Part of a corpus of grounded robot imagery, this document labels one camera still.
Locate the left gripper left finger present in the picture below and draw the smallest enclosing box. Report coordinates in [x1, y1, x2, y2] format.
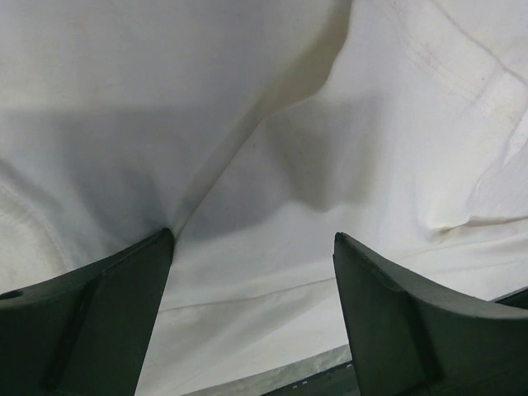
[1, 229, 174, 395]

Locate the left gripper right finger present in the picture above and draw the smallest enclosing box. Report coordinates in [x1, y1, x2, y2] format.
[333, 233, 527, 395]

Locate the cream white t-shirt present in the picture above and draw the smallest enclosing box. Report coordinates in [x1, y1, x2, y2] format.
[1, 1, 527, 395]

